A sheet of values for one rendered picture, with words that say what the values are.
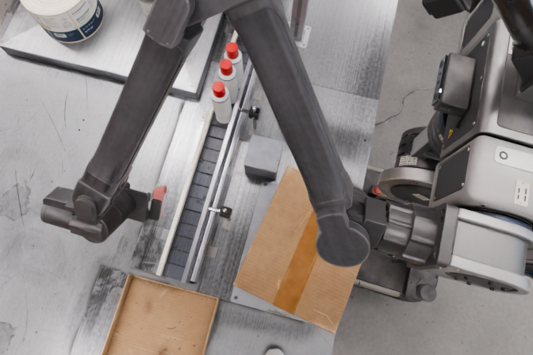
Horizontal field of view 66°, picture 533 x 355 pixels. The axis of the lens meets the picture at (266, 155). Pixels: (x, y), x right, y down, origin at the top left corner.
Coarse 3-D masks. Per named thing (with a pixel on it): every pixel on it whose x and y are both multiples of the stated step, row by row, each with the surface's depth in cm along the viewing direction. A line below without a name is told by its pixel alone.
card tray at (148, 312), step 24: (144, 288) 116; (168, 288) 116; (120, 312) 113; (144, 312) 114; (168, 312) 114; (192, 312) 114; (120, 336) 112; (144, 336) 112; (168, 336) 112; (192, 336) 112
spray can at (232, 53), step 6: (228, 48) 110; (234, 48) 110; (228, 54) 111; (234, 54) 111; (240, 54) 115; (234, 60) 114; (240, 60) 115; (234, 66) 115; (240, 66) 117; (240, 72) 120; (240, 78) 124; (240, 84) 127
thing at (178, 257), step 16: (240, 48) 134; (224, 128) 125; (208, 144) 124; (208, 160) 122; (224, 160) 122; (208, 176) 121; (192, 192) 119; (192, 208) 118; (192, 224) 117; (176, 240) 115; (192, 240) 115; (176, 256) 114; (176, 272) 113; (192, 272) 113
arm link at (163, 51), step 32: (160, 0) 45; (192, 0) 45; (160, 32) 47; (192, 32) 51; (160, 64) 52; (128, 96) 56; (160, 96) 55; (128, 128) 59; (96, 160) 63; (128, 160) 63; (96, 192) 65
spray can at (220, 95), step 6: (216, 84) 107; (222, 84) 107; (216, 90) 107; (222, 90) 107; (210, 96) 111; (216, 96) 109; (222, 96) 109; (228, 96) 111; (216, 102) 111; (222, 102) 111; (228, 102) 114; (216, 108) 115; (222, 108) 114; (228, 108) 117; (216, 114) 121; (222, 114) 118; (228, 114) 120; (222, 120) 123; (228, 120) 124
